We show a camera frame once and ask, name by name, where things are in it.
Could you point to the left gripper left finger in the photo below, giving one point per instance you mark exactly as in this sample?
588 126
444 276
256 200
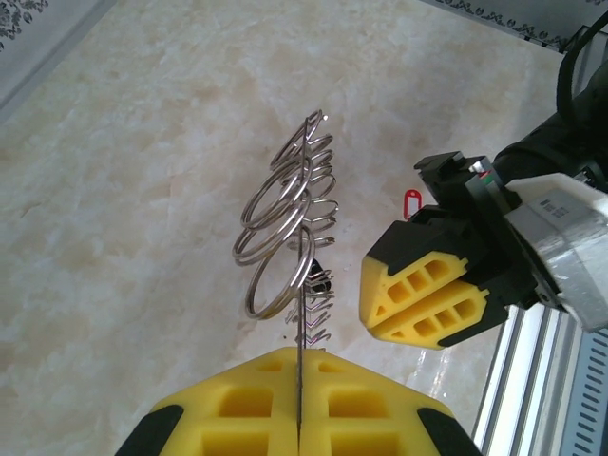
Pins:
237 413

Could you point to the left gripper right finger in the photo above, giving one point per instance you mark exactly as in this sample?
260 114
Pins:
370 413

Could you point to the metal key organiser with rings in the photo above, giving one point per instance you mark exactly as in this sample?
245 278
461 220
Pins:
300 237

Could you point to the black car key fob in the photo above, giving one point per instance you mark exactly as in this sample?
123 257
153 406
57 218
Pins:
319 284

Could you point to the red plastic key tag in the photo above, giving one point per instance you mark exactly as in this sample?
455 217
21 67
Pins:
407 209

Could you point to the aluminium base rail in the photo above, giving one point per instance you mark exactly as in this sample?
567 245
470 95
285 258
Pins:
518 380

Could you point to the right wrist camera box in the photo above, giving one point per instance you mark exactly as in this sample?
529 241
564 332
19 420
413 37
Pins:
570 237

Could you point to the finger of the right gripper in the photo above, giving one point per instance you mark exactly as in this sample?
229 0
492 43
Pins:
380 275
475 313

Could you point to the aluminium table side rail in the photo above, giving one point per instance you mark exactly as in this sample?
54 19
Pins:
537 40

